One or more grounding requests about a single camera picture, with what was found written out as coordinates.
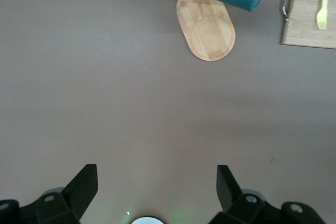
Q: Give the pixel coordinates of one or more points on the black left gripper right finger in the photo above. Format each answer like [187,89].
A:
[231,197]

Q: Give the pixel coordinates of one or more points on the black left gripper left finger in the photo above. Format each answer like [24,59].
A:
[77,192]

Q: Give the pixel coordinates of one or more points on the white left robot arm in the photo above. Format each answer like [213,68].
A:
[147,221]

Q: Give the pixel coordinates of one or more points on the wooden mug rack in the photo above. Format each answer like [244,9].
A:
[210,35]

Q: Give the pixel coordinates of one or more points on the yellow plastic fork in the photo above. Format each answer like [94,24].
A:
[322,19]

